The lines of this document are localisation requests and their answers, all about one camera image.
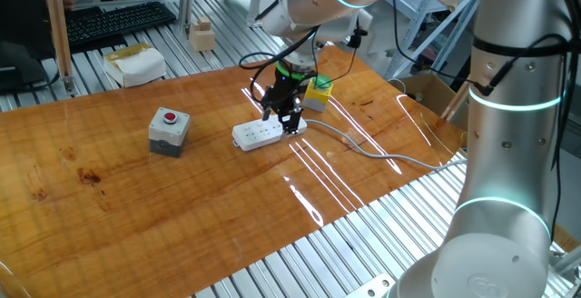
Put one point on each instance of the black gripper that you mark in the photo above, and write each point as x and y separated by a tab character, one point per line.
286	96

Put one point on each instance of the white power strip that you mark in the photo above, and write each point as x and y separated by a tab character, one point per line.
254	136

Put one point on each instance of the green button yellow box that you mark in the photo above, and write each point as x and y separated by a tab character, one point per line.
318	97

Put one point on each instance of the black computer monitor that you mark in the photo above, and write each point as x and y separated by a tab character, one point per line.
22	16

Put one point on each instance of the tissue box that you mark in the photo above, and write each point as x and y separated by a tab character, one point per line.
136	66

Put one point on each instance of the white metal shelf frame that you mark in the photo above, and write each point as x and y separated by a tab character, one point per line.
422	21

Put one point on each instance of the cardboard box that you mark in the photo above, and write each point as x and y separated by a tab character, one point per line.
431	96

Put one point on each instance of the wooden post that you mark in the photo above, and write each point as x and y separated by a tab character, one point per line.
56	25

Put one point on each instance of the red button grey box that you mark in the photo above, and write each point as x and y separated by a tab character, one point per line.
168	132

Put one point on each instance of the black keyboard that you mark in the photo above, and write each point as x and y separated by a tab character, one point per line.
118	21

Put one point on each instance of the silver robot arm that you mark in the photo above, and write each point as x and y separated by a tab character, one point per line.
508	152

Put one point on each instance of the wood grain table mat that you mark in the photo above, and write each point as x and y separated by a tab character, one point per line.
136	207

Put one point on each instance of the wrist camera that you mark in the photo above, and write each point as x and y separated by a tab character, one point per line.
267	105

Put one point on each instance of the wooden block puzzle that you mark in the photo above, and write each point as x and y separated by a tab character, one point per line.
202	39

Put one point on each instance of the metal bracket plate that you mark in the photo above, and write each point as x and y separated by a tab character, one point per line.
372	289

